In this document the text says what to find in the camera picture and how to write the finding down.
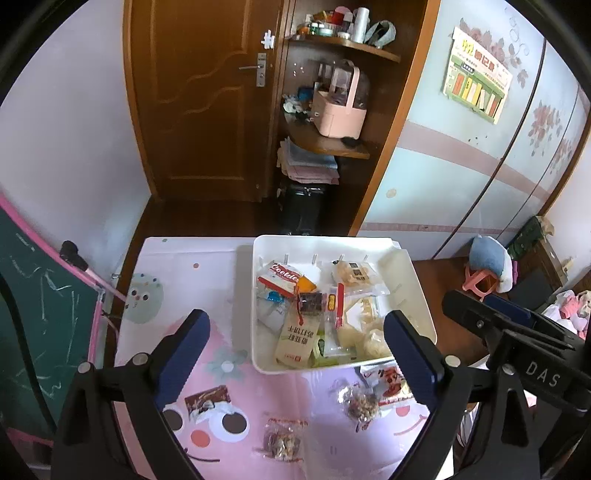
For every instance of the green chalkboard with pink frame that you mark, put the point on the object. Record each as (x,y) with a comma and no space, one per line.
(32,300)

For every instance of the brown chocolate snack packet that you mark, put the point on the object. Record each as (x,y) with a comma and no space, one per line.
(207,399)

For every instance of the black clamp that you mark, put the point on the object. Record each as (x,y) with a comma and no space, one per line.
(74,254)

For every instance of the clear packet with red stripe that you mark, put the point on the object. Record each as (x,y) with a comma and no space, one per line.
(333,304)

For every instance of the white snowflake sticker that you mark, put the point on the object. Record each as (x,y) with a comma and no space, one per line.
(268,39)

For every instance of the wooden corner shelf unit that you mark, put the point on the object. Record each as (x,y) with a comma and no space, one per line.
(397,138)

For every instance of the bread packet with black label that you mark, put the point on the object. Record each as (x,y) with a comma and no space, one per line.
(353,274)

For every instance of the clear packet with beige snack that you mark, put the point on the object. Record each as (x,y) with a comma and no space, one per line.
(351,337)

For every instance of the black bin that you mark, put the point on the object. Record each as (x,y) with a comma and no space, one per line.
(302,207)

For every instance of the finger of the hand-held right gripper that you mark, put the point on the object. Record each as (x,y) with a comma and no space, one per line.
(508,308)
(466,311)

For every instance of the white plastic tray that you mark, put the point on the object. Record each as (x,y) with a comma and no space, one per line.
(406,286)

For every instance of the tan paper snack packet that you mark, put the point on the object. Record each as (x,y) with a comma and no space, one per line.
(298,341)

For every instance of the jars and bottles on shelf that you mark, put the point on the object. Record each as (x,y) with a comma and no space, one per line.
(346,25)

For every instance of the clear puffed rice packet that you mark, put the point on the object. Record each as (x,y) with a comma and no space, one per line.
(376,345)

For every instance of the orange and white snack packet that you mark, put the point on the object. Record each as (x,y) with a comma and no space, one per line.
(307,284)

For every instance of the red and white cookie packet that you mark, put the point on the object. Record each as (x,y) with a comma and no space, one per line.
(279,277)

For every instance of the pink plastic stool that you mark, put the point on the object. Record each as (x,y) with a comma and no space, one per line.
(482,281)

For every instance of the dark wooden cabinet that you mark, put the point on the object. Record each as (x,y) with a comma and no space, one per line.
(549,277)

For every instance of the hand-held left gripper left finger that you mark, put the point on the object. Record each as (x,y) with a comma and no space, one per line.
(180,364)

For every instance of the stack of folded towels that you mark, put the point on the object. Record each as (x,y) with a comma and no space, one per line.
(307,164)

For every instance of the pink plastic basket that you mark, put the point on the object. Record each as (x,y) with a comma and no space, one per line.
(337,110)

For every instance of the red printed snack packet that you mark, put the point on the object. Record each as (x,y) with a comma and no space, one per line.
(388,381)

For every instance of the wooden door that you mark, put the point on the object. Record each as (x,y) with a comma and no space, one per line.
(198,106)

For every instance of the white packet with house print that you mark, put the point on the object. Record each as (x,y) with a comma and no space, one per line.
(364,311)

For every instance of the green snack packet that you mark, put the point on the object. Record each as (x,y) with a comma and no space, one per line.
(323,353)

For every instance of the wall poster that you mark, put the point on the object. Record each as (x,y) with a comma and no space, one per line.
(478,76)

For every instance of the small toys on shelf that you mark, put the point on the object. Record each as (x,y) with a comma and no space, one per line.
(298,104)

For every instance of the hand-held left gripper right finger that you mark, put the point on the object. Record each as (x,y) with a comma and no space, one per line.
(411,364)

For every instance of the pile of pink plush toys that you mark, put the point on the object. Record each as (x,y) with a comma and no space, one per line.
(570,311)

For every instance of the dark green box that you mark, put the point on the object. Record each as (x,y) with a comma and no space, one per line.
(531,235)

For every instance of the clear nut packet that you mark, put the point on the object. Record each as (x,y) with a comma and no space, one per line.
(358,404)
(284,441)

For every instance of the small blue packet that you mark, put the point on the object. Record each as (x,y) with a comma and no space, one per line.
(273,295)

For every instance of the dark brown snack packet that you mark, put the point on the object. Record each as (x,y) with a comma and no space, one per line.
(311,303)

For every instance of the pale blue wardrobe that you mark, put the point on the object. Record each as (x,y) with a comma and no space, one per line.
(461,184)

